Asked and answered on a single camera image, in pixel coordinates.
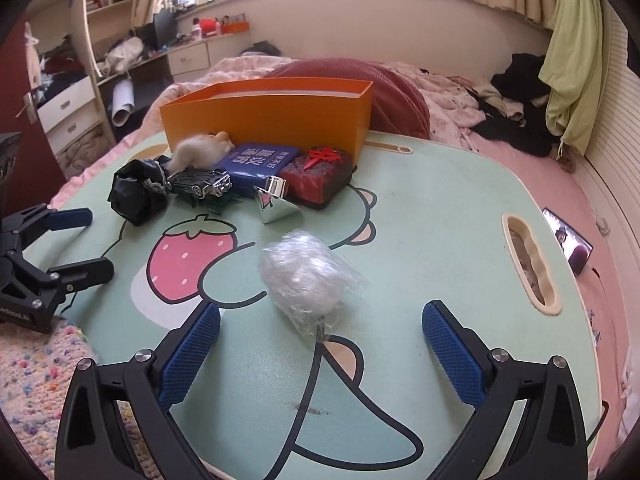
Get orange cardboard box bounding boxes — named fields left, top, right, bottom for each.
left=160, top=77, right=375, bottom=161

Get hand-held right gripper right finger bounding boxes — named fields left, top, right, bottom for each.
left=421, top=300, right=588, bottom=480

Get beige garment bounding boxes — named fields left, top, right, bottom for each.
left=472, top=82, right=526, bottom=121

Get pink floral quilt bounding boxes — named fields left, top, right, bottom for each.
left=165, top=55, right=488, bottom=151

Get black clothes pile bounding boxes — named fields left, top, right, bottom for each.
left=472, top=52, right=556, bottom=158

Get black computer monitor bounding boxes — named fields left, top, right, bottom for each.
left=152, top=10, right=178, bottom=51

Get black smartphone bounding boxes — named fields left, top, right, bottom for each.
left=542, top=207, right=594, bottom=277

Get cartoon printed green desktop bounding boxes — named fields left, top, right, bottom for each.
left=22, top=130, right=603, bottom=480

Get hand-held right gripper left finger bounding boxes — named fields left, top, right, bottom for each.
left=56, top=301, right=222, bottom=480

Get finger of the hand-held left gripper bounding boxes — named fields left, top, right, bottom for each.
left=6, top=255, right=115, bottom=307
left=0, top=203, right=94, bottom=256

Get plush dog toy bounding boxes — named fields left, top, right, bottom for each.
left=167, top=131, right=236, bottom=171

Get dark red pillow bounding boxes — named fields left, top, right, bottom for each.
left=262, top=58, right=432, bottom=140

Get white rolled paper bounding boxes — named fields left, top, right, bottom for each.
left=111, top=79, right=136, bottom=128

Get white drawer cabinet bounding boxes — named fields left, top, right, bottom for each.
left=37, top=76, right=118, bottom=161

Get cream wall shelf unit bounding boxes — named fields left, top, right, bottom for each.
left=25, top=0, right=151, bottom=141

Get light green hanging cloth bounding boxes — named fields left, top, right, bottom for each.
left=537, top=0, right=608, bottom=156

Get red block with raised symbol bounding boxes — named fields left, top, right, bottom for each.
left=277, top=146, right=358, bottom=211

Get clear plastic wrap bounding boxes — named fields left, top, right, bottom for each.
left=258, top=229, right=368, bottom=338

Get white crumpled clothes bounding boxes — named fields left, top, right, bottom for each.
left=100, top=37, right=146, bottom=76

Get dark red door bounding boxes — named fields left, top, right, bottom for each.
left=0, top=20, right=68, bottom=221

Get dark green toy car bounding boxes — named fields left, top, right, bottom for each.
left=166, top=166, right=235, bottom=209

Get thin black cable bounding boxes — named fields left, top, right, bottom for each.
left=585, top=400, right=611, bottom=448

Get cream desk drawer unit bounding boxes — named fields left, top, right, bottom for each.
left=167, top=40, right=211, bottom=77

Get black bag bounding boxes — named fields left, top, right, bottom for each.
left=107, top=156, right=173, bottom=227

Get metal door handle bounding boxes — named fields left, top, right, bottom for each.
left=15, top=91, right=40, bottom=123

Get dark cloth on bed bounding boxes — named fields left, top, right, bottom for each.
left=240, top=42, right=283, bottom=58

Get blue tissue packet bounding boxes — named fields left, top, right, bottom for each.
left=212, top=144, right=302, bottom=198

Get multicolour speckled rug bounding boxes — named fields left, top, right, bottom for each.
left=0, top=317, right=166, bottom=480

